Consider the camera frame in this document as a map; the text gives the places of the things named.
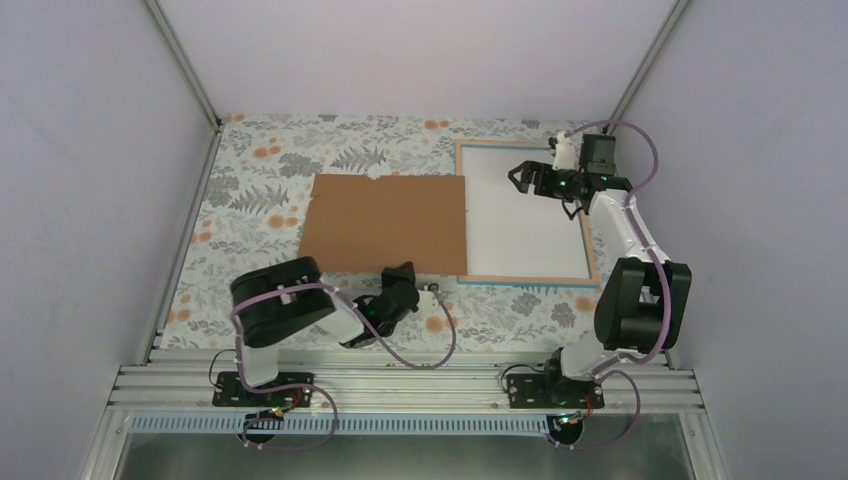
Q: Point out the brown backing board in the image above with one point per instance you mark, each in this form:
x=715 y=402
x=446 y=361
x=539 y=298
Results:
x=356 y=224

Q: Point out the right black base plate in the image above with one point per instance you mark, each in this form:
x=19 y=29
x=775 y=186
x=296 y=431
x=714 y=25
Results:
x=537 y=391

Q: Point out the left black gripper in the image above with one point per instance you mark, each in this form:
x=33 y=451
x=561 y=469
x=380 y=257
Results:
x=390 y=275

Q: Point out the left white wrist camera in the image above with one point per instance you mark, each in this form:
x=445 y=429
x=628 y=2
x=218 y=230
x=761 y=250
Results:
x=431 y=288

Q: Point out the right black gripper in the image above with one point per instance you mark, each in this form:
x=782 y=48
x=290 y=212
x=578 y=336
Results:
x=531 y=167

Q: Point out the teal wooden picture frame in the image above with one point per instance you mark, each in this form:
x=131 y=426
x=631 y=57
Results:
x=590 y=258

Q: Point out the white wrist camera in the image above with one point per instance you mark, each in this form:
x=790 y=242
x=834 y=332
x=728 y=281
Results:
x=563 y=151
x=431 y=288

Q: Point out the aluminium rail frame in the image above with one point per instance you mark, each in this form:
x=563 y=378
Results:
x=168 y=380

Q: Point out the slotted cable duct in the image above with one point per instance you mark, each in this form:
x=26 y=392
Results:
x=344 y=424

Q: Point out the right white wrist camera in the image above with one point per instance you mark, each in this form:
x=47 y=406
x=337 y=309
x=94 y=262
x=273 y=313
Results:
x=563 y=151

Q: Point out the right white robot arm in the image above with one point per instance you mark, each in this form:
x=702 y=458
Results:
x=640 y=310

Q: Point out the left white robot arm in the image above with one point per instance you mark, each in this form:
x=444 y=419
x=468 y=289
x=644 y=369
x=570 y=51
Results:
x=274 y=303

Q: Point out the printed photo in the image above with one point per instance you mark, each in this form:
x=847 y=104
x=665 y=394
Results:
x=523 y=218

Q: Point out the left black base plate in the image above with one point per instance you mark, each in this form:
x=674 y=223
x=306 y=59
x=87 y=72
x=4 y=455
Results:
x=287 y=390

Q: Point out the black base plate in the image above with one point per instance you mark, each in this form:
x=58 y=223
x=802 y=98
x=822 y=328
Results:
x=287 y=390
x=537 y=391

